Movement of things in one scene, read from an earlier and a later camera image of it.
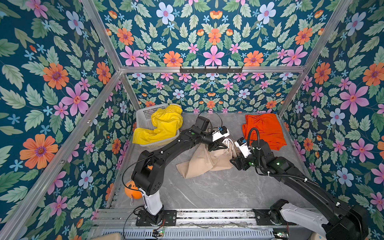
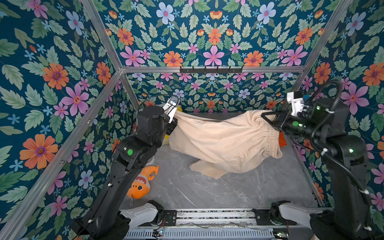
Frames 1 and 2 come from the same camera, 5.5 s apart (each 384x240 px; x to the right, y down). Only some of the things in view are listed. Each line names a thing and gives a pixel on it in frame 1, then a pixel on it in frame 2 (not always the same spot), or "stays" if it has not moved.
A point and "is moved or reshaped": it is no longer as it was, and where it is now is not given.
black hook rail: x=211 y=70 stays
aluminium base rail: x=235 y=224 stays
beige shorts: x=201 y=159 is moved or reshaped
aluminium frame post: x=90 y=7 stays
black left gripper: x=216 y=144 → x=172 y=125
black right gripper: x=238 y=160 → x=284 y=116
